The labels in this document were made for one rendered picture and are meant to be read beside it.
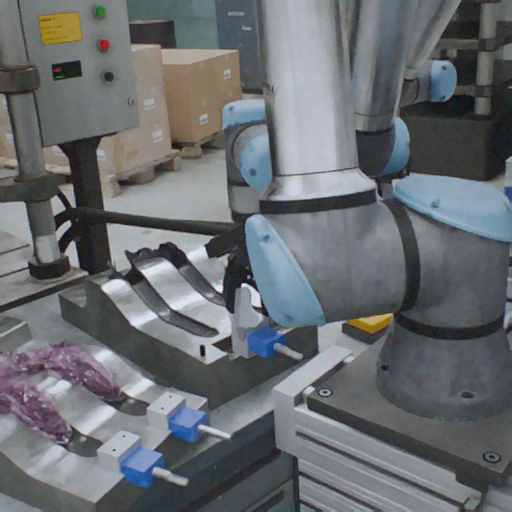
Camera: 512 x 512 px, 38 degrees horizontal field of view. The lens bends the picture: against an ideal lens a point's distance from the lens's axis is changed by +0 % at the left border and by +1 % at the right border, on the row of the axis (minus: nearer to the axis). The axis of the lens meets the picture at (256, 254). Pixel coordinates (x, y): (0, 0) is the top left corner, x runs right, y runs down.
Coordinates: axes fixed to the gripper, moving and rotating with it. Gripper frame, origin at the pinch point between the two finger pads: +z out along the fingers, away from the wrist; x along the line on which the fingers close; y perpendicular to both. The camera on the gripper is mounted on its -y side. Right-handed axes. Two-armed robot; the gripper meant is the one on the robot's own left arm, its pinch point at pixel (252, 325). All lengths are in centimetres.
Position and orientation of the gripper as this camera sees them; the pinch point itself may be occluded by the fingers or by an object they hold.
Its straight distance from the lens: 116.9
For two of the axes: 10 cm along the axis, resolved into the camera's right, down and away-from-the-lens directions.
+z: 0.5, 9.2, 3.8
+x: 7.2, -3.0, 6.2
